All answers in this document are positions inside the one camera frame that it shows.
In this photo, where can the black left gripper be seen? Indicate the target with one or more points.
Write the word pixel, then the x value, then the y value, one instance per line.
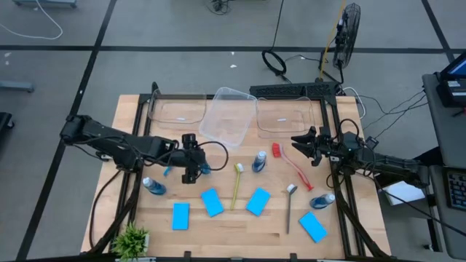
pixel 191 158

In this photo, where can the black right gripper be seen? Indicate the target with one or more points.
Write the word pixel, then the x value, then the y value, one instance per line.
pixel 327 147

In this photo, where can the red pink dish brush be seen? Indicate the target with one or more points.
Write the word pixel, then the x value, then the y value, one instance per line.
pixel 276 150

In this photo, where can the green dish brush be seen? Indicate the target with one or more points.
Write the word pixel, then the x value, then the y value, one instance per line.
pixel 236 189

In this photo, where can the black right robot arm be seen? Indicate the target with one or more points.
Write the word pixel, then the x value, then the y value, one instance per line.
pixel 393 163

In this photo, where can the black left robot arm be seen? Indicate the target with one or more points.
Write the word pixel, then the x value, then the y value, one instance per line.
pixel 109 140

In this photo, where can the blue rectangular sponge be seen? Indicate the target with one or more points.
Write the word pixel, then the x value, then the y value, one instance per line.
pixel 181 216
pixel 258 201
pixel 313 227
pixel 212 202

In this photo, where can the clear shallow plastic bin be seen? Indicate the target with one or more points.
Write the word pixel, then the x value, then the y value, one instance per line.
pixel 284 116
pixel 174 109

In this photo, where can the black vented metal box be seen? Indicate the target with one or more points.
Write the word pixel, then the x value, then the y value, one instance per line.
pixel 291 89

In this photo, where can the clear deep plastic bin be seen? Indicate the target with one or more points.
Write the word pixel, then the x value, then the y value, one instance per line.
pixel 227 116

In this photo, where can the small green potted plant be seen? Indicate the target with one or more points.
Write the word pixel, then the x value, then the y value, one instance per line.
pixel 130 242

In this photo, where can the white paper sheet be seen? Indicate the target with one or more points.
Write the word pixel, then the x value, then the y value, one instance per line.
pixel 402 192

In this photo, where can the black floor fan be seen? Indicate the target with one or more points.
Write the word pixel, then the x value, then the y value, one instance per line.
pixel 347 32

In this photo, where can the grey desk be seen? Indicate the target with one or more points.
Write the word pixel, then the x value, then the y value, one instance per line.
pixel 440 131

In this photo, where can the black keyboard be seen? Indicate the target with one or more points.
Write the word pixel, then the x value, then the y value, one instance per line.
pixel 457 189

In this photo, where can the black laptop computer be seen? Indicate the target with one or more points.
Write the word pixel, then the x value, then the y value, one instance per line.
pixel 455 91

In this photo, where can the black floor object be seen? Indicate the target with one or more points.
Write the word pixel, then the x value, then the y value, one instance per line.
pixel 4 122

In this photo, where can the grey floor bar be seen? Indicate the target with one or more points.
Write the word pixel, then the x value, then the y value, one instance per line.
pixel 16 86

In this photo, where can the grey cart base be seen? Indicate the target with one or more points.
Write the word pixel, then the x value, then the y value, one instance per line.
pixel 43 3

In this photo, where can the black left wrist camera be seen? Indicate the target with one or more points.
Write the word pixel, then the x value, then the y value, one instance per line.
pixel 189 140

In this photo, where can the black aluminium table frame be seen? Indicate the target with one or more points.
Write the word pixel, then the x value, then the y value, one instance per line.
pixel 329 109

